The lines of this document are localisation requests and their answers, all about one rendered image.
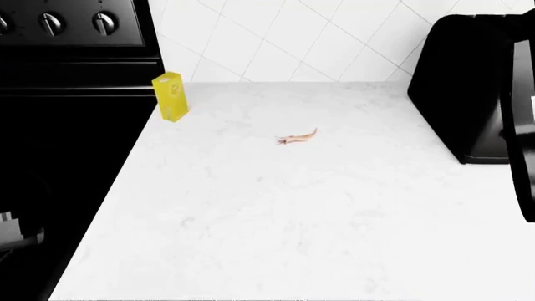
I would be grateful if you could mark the black countertop appliance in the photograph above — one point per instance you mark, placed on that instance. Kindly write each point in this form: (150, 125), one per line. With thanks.
(457, 91)

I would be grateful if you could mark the black stove knob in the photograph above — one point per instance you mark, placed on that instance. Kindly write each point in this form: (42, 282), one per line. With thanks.
(52, 23)
(104, 22)
(3, 24)

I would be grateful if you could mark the yellow carton box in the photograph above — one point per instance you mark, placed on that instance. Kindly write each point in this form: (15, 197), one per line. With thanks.
(170, 95)

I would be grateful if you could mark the black kitchen stove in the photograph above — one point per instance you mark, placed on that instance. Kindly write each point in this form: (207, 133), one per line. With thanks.
(75, 125)

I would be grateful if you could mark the small orange shrimp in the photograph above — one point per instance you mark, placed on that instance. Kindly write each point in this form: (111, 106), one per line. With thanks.
(297, 137)

